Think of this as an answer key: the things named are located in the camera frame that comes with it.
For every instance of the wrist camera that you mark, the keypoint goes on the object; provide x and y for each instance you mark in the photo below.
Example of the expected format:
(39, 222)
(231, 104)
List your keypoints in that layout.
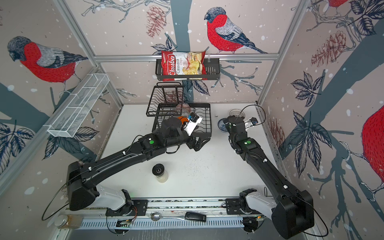
(193, 121)
(251, 122)

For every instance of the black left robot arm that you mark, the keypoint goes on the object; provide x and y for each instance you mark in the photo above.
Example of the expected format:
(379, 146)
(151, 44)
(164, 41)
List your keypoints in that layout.
(84, 179)

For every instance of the metal spoon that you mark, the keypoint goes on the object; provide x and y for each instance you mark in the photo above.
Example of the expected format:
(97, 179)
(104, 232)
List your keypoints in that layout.
(157, 216)

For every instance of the orange plastic bowl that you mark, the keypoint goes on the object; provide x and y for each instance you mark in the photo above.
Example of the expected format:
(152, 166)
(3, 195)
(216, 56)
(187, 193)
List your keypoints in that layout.
(183, 119)

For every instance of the white wire mesh basket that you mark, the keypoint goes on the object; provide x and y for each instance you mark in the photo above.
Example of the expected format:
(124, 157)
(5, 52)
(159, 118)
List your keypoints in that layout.
(81, 102)

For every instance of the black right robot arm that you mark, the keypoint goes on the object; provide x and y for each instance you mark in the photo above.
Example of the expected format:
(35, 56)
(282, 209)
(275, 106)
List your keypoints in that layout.
(290, 210)

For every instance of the black wire dish rack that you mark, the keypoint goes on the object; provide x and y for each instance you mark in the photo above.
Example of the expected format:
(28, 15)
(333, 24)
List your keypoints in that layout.
(164, 99)

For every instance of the blue floral bowl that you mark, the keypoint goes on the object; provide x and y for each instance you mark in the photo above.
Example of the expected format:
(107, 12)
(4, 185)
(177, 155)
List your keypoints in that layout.
(222, 126)

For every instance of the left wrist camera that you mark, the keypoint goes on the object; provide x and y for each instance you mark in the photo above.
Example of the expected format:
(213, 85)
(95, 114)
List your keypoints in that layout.
(193, 121)

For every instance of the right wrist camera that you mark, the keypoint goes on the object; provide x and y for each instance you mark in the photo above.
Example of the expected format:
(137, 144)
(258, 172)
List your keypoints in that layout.
(251, 122)

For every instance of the red patterned bowl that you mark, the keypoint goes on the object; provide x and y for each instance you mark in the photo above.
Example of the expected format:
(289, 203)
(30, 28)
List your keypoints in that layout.
(183, 108)

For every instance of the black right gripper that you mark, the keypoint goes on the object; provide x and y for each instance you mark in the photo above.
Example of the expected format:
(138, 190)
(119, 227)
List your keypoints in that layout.
(227, 121)

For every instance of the glass jar with spice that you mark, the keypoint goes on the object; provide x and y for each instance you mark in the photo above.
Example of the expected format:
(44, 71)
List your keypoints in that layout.
(68, 221)

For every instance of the black car key fob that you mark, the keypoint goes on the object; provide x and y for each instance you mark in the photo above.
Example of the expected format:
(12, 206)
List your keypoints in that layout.
(197, 217)

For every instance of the black wall shelf basket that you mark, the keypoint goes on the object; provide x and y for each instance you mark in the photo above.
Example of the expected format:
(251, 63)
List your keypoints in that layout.
(212, 67)

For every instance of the red cassava chips bag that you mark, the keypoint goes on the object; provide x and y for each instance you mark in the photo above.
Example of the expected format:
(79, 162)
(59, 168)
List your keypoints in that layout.
(182, 64)

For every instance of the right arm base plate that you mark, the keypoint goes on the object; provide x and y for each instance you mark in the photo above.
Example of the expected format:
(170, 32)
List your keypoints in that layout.
(233, 207)

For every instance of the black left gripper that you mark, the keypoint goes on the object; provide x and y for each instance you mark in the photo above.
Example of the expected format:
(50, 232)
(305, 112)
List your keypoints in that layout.
(199, 145)

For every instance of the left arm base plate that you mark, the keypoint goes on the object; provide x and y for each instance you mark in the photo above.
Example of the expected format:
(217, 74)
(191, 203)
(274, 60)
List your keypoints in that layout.
(136, 208)

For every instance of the black lid jar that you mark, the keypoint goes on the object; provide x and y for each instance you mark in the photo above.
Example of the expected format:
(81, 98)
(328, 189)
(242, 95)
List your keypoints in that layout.
(160, 173)

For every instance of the white brown lattice bowl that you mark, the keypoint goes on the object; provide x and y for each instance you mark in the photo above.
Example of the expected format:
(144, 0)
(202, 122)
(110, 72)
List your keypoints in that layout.
(237, 113)

